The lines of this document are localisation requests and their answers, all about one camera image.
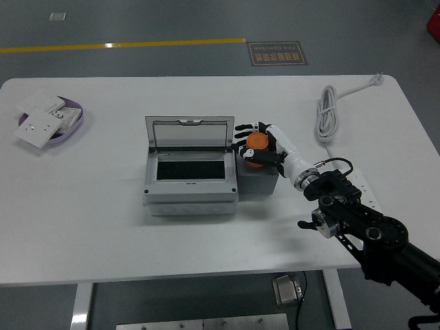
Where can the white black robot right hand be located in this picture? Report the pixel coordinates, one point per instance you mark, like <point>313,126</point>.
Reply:
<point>287,154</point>

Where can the orange cylinder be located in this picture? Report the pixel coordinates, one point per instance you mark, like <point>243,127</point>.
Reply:
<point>258,141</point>

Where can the grey electrical box with flap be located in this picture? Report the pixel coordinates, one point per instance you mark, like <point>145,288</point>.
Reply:
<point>189,199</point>

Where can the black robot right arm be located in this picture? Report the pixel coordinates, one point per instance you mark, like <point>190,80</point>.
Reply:
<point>381,233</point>

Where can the grey cube with round hole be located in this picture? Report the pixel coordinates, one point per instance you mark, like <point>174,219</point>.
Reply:
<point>256,185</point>

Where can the metal floor box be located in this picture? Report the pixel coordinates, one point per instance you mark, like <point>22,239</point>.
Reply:
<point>285,290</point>

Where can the white power strip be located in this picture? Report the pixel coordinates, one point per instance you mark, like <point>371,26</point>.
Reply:
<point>368,192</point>

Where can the brown floor sign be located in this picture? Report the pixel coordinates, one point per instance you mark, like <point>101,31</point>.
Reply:
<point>276,53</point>

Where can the white table leg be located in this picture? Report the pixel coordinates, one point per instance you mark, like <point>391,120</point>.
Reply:
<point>80,306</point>
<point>338,302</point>

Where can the red object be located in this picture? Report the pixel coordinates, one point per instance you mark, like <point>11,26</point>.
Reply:
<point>434,24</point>

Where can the purple tray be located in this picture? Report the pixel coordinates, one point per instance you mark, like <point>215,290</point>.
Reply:
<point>79,120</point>

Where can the white perforated socket insert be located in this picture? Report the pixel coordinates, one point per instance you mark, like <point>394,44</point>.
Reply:
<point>68,115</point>

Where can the white socket plate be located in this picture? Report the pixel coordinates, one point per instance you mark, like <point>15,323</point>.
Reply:
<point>36,129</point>

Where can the small metal floor plate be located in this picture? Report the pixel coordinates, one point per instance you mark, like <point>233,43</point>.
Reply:
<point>57,16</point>

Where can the metal base plate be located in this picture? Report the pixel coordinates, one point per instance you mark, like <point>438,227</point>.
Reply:
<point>206,324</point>

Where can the white switch plate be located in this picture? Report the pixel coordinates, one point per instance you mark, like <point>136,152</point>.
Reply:
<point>39,101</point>

